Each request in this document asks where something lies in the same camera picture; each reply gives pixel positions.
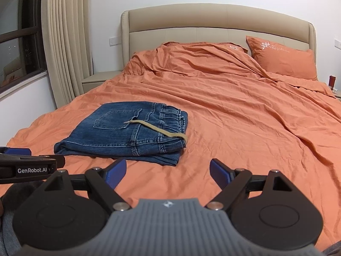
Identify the white wall socket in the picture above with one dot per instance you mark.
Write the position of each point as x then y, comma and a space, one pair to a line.
337, 44

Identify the beige padded headboard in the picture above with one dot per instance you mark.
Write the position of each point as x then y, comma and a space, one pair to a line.
213, 24

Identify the beige nightstand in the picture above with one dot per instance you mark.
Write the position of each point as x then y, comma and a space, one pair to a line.
337, 93
102, 78

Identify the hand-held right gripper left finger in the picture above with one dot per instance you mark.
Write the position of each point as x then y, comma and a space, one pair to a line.
117, 172

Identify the orange pillow with white print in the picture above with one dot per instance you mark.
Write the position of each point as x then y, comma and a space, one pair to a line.
235, 47
283, 58

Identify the dark framed window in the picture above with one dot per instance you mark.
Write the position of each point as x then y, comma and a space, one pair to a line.
18, 32

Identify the orange duvet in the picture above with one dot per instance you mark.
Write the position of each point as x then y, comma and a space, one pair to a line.
226, 106

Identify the person's grey clothing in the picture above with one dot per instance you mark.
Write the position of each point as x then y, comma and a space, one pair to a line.
8, 218

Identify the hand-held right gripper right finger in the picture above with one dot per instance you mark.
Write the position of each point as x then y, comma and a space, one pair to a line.
219, 172

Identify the beige pleated curtain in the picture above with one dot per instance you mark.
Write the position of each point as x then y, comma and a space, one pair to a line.
66, 40

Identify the white wall switch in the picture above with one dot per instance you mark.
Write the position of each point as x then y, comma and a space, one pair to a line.
113, 41

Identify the blue denim pants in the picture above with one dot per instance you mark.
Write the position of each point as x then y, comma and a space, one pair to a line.
125, 133

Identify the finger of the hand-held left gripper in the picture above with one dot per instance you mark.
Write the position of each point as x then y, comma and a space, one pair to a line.
16, 151

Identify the dark red bottle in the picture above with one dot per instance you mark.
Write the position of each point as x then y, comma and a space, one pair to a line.
332, 81

